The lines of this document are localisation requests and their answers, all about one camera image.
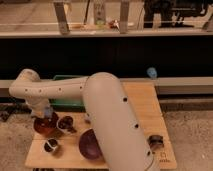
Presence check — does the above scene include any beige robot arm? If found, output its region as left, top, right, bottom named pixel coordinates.
left=9, top=69, right=160, bottom=171

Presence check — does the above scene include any red bowl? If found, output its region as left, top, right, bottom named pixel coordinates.
left=33, top=113, right=59, bottom=136

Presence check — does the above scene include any small dark jar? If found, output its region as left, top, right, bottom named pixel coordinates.
left=148, top=135, right=164, bottom=149

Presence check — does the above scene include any wooden board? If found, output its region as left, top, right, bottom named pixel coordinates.
left=25, top=82, right=177, bottom=169

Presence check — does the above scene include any dark cup with contents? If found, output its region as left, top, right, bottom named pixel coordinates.
left=57, top=116, right=77, bottom=134

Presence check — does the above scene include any small metal cup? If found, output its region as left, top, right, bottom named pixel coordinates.
left=44, top=138, right=59, bottom=153

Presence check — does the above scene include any right grey metal post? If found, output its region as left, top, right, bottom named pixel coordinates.
left=119, top=0, right=130, bottom=34

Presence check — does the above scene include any grey metal post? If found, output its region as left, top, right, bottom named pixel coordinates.
left=119, top=0, right=130, bottom=34
left=53, top=0, right=70, bottom=35

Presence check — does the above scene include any blue sponge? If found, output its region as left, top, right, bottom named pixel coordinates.
left=44, top=107, right=53, bottom=118

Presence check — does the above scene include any purple bowl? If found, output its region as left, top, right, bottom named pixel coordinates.
left=79, top=129, right=102, bottom=160

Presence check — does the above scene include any green dish rack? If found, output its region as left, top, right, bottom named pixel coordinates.
left=50, top=75, right=84, bottom=110

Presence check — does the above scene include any left grey metal post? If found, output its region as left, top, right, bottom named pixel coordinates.
left=53, top=0, right=70, bottom=35

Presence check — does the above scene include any blue round object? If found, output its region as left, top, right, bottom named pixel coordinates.
left=147, top=67, right=157, bottom=79

